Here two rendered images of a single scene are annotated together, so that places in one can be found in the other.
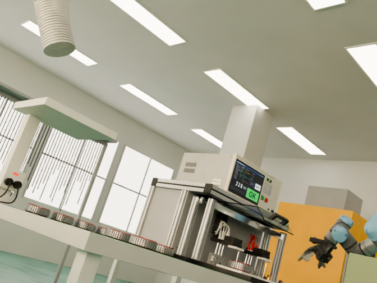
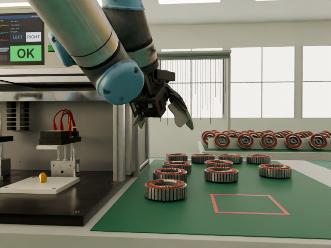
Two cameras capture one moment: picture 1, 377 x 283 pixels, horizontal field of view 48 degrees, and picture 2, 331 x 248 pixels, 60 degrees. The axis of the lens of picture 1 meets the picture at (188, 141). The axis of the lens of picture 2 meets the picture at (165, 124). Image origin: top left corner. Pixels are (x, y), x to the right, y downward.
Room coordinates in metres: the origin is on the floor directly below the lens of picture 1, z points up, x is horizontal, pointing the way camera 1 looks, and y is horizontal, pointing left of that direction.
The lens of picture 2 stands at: (1.84, -1.38, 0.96)
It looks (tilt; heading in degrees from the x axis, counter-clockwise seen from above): 1 degrees down; 46
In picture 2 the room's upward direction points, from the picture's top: straight up
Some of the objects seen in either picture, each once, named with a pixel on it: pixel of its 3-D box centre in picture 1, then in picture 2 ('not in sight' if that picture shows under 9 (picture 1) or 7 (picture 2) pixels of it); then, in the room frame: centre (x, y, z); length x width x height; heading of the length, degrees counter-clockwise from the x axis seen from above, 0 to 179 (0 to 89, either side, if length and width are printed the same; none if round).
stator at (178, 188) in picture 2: not in sight; (165, 189); (2.37, -0.83, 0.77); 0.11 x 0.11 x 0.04
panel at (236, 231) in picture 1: (221, 237); (46, 129); (2.26, -0.32, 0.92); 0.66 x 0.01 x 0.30; 131
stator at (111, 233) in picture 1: (119, 235); not in sight; (1.86, 0.16, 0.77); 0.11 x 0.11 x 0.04
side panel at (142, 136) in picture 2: not in sight; (141, 130); (2.58, -0.47, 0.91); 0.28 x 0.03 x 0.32; 41
